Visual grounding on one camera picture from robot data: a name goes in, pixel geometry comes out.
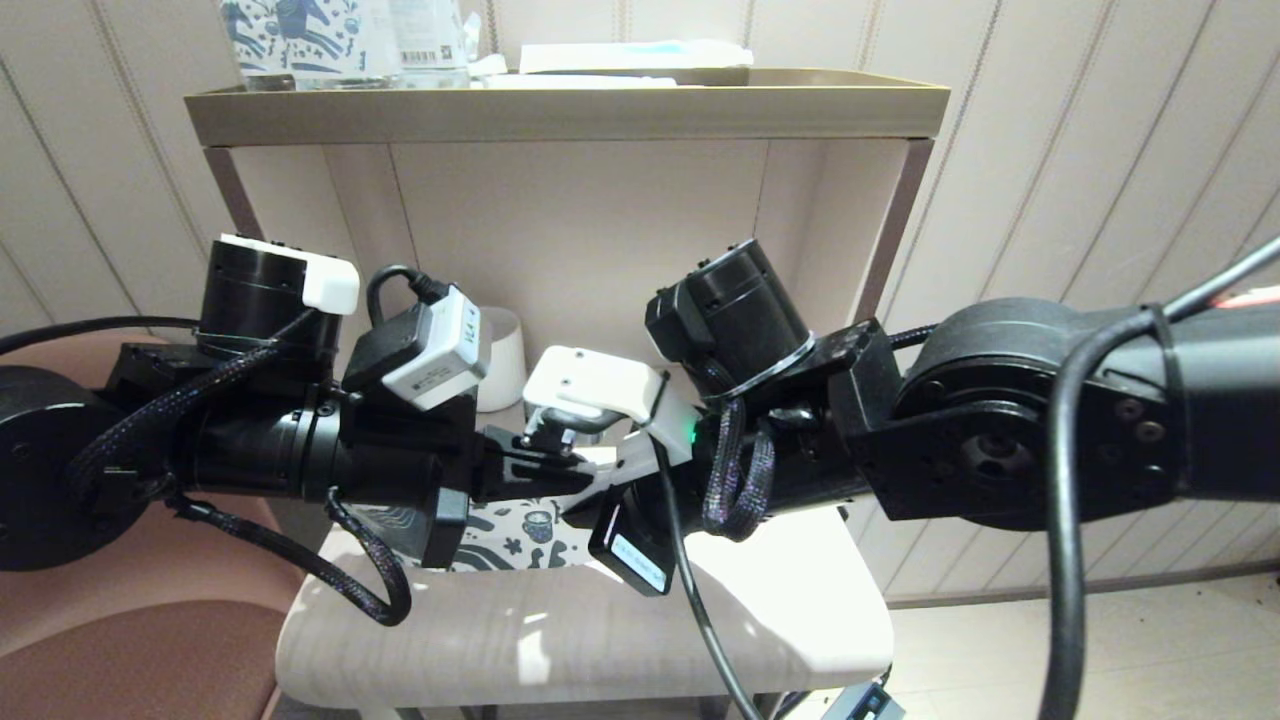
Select white horse-print zip pouch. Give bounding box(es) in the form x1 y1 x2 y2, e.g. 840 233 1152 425
350 495 621 573

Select white ribbed mug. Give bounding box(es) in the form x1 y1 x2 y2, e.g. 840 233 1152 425
475 307 528 413

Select light wood shelf desk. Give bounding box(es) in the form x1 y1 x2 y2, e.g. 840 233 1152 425
205 140 933 720

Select small knotted white packet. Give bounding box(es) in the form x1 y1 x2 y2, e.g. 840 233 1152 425
464 15 508 86

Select blue white toothbrush packet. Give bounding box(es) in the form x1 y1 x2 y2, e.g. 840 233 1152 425
518 40 753 76

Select barcode label water bottle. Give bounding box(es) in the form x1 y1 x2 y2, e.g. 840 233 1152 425
387 0 471 91

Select horse-print packages on shelf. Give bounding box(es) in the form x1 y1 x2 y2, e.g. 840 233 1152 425
272 0 403 91

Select horse label water bottle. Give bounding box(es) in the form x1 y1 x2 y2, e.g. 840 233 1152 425
220 0 293 93

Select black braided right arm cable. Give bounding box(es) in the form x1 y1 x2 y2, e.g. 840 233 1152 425
702 400 778 543

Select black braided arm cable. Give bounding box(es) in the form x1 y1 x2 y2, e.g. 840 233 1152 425
702 400 778 543
70 310 413 627

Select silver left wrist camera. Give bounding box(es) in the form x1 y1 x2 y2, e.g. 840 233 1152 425
380 285 493 413

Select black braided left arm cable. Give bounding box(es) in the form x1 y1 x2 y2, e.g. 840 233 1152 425
70 310 413 627

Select black left camera cable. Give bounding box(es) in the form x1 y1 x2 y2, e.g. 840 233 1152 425
365 264 451 326

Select thick black smooth cable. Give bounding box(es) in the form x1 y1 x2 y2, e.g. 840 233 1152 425
1040 235 1280 720

